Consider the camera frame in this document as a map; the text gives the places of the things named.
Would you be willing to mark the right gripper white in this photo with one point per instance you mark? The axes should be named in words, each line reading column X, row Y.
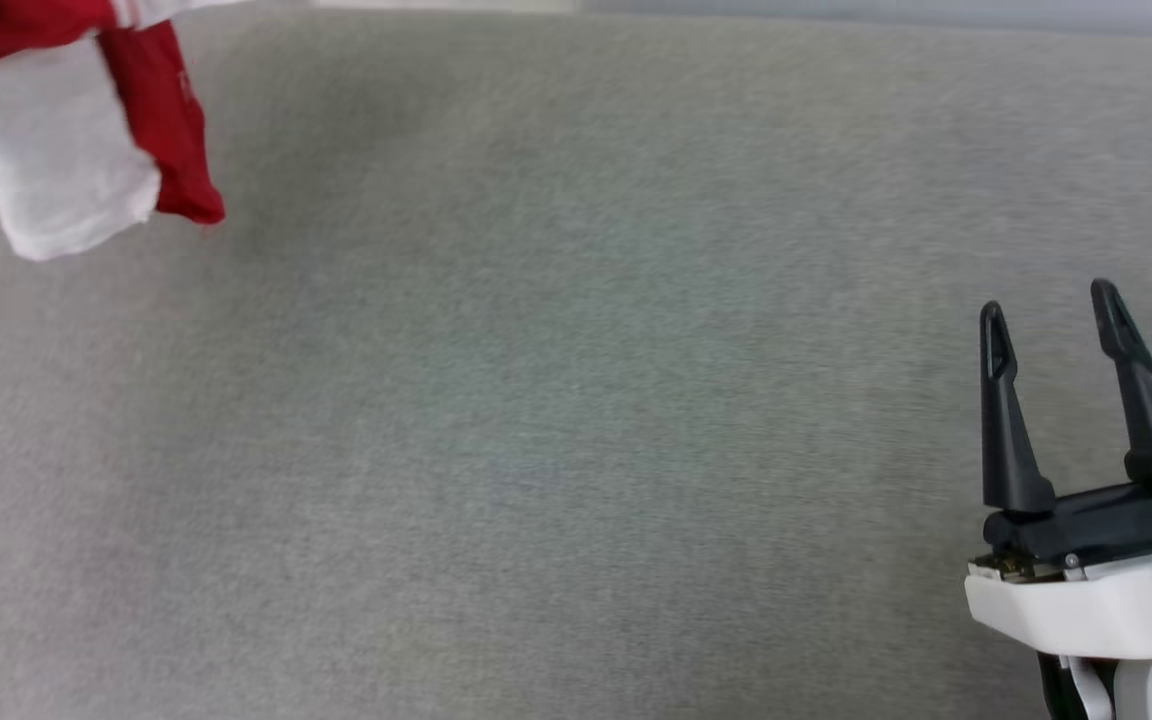
column 1086, row 600

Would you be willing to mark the red and white garment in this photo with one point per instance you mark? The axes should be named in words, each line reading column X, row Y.
column 56, row 150

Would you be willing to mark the grey fabric sofa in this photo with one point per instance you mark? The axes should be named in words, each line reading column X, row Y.
column 576, row 400

